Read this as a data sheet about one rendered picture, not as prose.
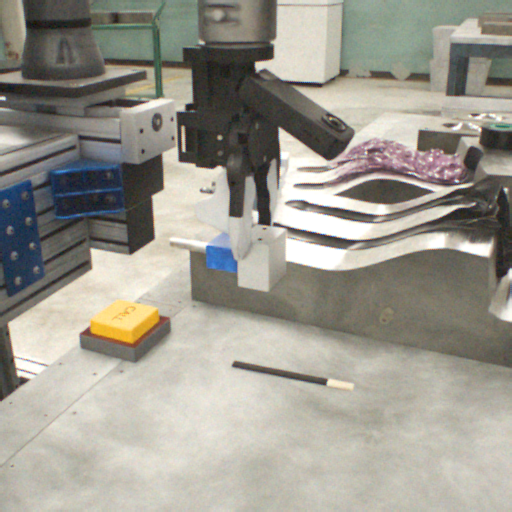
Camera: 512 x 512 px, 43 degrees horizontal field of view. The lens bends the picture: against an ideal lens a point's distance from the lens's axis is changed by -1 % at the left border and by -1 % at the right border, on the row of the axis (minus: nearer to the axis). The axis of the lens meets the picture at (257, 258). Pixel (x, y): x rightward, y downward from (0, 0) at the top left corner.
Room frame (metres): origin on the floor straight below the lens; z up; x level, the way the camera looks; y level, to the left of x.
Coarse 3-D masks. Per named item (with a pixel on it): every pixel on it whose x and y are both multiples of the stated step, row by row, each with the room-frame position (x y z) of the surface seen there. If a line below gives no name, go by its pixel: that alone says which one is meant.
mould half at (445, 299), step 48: (288, 192) 1.00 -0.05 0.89; (288, 240) 0.80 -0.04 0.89; (432, 240) 0.70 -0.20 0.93; (480, 240) 0.69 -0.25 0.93; (192, 288) 0.80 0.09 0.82; (240, 288) 0.77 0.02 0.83; (288, 288) 0.74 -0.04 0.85; (336, 288) 0.72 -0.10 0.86; (384, 288) 0.69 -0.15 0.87; (432, 288) 0.67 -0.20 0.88; (480, 288) 0.65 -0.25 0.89; (384, 336) 0.69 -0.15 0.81; (432, 336) 0.67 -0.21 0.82; (480, 336) 0.65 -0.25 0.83
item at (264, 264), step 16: (256, 224) 0.67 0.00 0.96; (176, 240) 0.69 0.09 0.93; (192, 240) 0.68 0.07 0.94; (224, 240) 0.66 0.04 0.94; (256, 240) 0.63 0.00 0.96; (272, 240) 0.63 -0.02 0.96; (208, 256) 0.65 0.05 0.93; (224, 256) 0.64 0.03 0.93; (256, 256) 0.62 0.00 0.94; (272, 256) 0.63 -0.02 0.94; (240, 272) 0.63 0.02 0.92; (256, 272) 0.62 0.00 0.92; (272, 272) 0.63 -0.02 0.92; (256, 288) 0.62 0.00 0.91
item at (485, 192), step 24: (456, 192) 0.87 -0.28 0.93; (480, 192) 0.81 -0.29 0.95; (504, 192) 0.82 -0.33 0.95; (336, 216) 0.90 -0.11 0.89; (360, 216) 0.91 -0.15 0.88; (384, 216) 0.90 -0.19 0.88; (456, 216) 0.76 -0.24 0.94; (480, 216) 0.75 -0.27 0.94; (504, 216) 0.82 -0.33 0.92; (312, 240) 0.82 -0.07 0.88; (336, 240) 0.82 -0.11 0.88; (360, 240) 0.81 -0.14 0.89; (384, 240) 0.79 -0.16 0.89; (504, 240) 0.81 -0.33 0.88; (504, 264) 0.72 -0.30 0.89
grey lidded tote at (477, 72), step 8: (432, 64) 7.16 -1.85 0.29; (440, 64) 7.12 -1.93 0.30; (448, 64) 7.09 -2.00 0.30; (472, 64) 6.99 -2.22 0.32; (480, 64) 6.95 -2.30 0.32; (488, 64) 6.99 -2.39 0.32; (432, 72) 7.17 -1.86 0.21; (440, 72) 7.14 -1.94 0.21; (472, 72) 7.00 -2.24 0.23; (480, 72) 6.97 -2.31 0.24; (432, 80) 7.18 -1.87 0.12; (440, 80) 7.14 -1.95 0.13; (472, 80) 7.01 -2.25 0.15; (480, 80) 6.98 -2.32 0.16; (432, 88) 7.18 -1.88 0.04; (440, 88) 7.15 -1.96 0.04; (472, 88) 7.01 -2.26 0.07; (480, 88) 6.98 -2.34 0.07
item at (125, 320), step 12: (120, 300) 0.73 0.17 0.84; (108, 312) 0.70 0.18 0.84; (120, 312) 0.70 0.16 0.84; (132, 312) 0.70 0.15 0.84; (144, 312) 0.70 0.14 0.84; (156, 312) 0.70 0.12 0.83; (96, 324) 0.67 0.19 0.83; (108, 324) 0.67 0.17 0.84; (120, 324) 0.67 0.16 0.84; (132, 324) 0.67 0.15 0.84; (144, 324) 0.68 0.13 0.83; (108, 336) 0.67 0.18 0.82; (120, 336) 0.66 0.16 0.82; (132, 336) 0.66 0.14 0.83
